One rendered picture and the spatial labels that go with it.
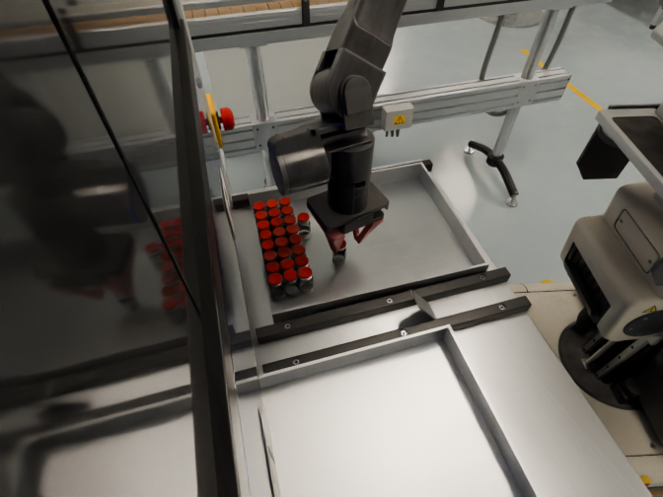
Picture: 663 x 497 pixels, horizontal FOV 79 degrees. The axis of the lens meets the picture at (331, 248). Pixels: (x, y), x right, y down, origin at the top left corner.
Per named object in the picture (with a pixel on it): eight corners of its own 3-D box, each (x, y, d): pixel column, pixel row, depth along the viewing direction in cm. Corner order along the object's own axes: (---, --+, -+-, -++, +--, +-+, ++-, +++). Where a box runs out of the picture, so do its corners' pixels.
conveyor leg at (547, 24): (489, 171, 206) (552, 7, 147) (480, 161, 212) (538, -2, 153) (504, 168, 208) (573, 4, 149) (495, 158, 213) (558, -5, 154)
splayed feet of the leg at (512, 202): (507, 208, 199) (517, 187, 189) (460, 149, 230) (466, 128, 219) (521, 205, 201) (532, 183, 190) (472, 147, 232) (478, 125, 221)
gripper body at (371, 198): (305, 208, 58) (303, 167, 52) (365, 185, 61) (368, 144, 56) (328, 237, 55) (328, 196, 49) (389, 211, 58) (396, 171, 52)
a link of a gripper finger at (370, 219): (320, 238, 65) (319, 195, 58) (357, 223, 68) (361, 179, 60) (341, 267, 61) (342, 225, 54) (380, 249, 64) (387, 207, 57)
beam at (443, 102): (204, 160, 156) (196, 133, 146) (203, 148, 160) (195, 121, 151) (559, 100, 184) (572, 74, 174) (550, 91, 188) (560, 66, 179)
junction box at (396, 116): (384, 132, 163) (386, 112, 156) (380, 125, 166) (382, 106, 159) (411, 127, 165) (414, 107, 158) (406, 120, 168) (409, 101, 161)
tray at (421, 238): (274, 326, 59) (271, 315, 56) (250, 207, 75) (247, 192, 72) (482, 277, 65) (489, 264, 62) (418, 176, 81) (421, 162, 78)
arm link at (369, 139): (384, 137, 47) (362, 112, 50) (330, 152, 45) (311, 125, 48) (378, 182, 52) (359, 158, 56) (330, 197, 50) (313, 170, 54)
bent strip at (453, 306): (411, 327, 59) (418, 307, 54) (404, 311, 61) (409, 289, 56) (497, 306, 61) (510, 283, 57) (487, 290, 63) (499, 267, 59)
